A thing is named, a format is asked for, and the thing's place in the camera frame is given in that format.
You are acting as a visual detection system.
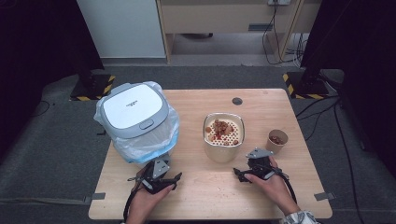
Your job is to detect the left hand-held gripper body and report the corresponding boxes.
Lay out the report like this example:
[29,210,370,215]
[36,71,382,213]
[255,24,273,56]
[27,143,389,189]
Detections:
[139,158,173,196]

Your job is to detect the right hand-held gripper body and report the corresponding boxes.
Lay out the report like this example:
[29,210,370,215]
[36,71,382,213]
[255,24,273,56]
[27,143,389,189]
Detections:
[245,147,283,181]

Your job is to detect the brown paper cup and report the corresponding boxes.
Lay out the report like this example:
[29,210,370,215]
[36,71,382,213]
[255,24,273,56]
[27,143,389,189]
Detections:
[265,129,290,155]

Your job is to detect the beige strainer container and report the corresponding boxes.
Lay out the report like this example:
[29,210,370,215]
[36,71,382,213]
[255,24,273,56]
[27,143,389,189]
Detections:
[203,112,246,164]

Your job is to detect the trash bin with blue bag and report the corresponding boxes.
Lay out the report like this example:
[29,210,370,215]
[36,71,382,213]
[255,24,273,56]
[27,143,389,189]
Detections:
[92,80,181,165]

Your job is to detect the small brown food leftovers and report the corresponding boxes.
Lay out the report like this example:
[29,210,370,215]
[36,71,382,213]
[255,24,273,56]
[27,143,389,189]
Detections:
[269,134,285,146]

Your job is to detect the white-grey bin lid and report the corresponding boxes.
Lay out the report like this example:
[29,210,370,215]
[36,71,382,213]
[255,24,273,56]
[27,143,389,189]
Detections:
[101,82,171,140]

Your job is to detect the person's right hand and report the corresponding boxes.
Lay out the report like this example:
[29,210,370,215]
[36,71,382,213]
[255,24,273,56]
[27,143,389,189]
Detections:
[244,155,301,216]

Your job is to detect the person's left hand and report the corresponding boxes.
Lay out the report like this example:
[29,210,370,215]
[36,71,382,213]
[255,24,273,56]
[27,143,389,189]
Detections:
[126,178,177,220]

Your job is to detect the pile of reddish food scraps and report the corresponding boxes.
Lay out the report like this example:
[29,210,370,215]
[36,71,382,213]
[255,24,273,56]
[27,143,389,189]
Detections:
[205,119,241,147]

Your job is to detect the black stand base striped edge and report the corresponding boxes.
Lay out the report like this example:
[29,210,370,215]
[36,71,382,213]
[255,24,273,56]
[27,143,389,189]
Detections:
[282,70,331,101]
[69,74,117,102]

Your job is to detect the black curtain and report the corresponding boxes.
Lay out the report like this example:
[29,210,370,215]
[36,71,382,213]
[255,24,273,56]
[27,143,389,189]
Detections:
[0,0,106,162]
[300,0,396,171]

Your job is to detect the white cabinet panel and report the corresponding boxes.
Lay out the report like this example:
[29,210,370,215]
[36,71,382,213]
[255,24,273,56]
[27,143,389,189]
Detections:
[77,0,166,59]

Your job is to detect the light wooden desk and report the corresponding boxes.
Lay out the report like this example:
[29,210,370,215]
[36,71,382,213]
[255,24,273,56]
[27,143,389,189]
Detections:
[155,0,323,65]

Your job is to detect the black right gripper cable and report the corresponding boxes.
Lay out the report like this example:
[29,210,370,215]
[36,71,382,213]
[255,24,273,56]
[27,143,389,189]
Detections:
[274,169,298,204]

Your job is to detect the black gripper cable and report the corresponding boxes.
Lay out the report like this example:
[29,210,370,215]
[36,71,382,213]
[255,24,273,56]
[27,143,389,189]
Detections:
[274,169,298,204]
[122,186,141,223]

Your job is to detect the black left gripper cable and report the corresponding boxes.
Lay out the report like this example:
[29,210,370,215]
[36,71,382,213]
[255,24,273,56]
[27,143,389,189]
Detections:
[122,186,141,223]

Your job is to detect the grey strap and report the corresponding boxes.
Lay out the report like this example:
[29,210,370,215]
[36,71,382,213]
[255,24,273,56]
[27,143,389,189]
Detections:
[83,192,106,205]
[313,191,337,202]

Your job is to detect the long black floor cable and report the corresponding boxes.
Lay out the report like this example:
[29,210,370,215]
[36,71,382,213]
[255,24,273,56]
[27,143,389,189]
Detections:
[332,102,366,224]

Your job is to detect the cable bundle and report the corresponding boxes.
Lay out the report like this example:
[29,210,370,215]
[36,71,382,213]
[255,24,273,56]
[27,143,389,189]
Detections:
[285,33,310,68]

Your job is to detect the thin black floor cable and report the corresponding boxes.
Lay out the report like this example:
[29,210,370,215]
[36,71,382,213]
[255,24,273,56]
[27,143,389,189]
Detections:
[31,100,51,119]

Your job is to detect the black hanging cable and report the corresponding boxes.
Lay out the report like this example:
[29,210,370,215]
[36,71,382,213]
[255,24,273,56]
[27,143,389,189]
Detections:
[261,3,301,66]

